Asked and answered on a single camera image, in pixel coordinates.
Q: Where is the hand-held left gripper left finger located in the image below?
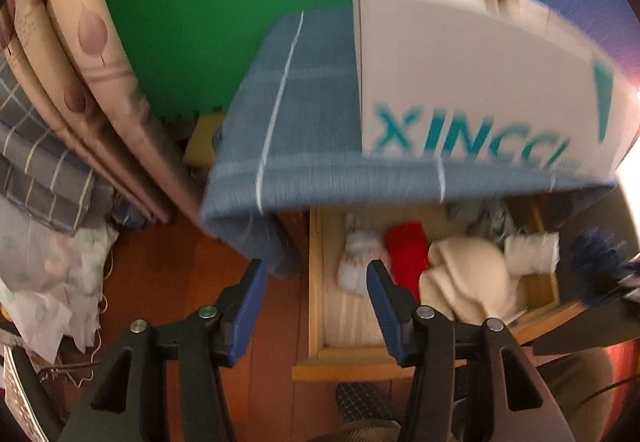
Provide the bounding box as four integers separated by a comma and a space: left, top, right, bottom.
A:
60, 258, 269, 442

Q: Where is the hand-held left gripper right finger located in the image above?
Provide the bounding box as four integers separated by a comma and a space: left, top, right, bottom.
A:
366, 259, 576, 442

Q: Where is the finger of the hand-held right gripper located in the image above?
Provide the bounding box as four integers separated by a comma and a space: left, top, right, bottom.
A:
614, 258, 640, 299

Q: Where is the dark blue patterned underwear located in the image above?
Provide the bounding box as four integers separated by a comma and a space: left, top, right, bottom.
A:
570, 227, 633, 308

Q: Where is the wooden drawer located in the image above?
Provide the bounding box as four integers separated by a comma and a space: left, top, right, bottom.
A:
291, 195, 588, 382

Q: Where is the red sock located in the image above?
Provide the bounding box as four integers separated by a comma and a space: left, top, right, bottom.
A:
384, 221, 433, 303

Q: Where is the light blue floral lace garment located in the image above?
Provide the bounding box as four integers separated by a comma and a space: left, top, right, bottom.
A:
337, 212, 393, 295

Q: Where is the grey garment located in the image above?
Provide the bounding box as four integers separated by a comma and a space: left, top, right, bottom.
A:
447, 197, 521, 240

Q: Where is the white shoe box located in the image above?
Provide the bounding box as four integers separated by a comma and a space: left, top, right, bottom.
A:
351, 0, 640, 185

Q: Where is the cream garment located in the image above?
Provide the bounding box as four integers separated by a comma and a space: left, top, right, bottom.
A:
419, 237, 521, 325

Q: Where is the dark plaid slipper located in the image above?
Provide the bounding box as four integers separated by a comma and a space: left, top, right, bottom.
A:
335, 382, 396, 423

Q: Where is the white folded garment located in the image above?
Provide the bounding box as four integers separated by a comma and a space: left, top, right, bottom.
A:
504, 231, 561, 278

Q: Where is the person's right leg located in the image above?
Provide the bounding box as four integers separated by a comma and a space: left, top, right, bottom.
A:
540, 349, 616, 442

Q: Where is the person's leg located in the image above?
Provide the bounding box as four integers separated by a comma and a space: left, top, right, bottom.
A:
305, 419, 401, 442
540, 349, 616, 442

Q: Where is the person's left leg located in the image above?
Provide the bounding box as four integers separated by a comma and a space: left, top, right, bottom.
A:
305, 419, 401, 442

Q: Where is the blue checked cloth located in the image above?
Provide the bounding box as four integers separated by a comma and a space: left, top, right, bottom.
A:
200, 7, 618, 278

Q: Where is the white floral cloth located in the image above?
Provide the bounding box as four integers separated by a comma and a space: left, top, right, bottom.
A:
0, 197, 121, 365

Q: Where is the grey plaid blanket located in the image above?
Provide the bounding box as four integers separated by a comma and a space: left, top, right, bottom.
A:
0, 57, 116, 235

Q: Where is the green foam mat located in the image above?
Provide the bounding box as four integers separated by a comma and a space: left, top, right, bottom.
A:
87, 0, 368, 123

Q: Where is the beige leaf print curtain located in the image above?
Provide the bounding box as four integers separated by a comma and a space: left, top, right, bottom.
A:
0, 0, 206, 225

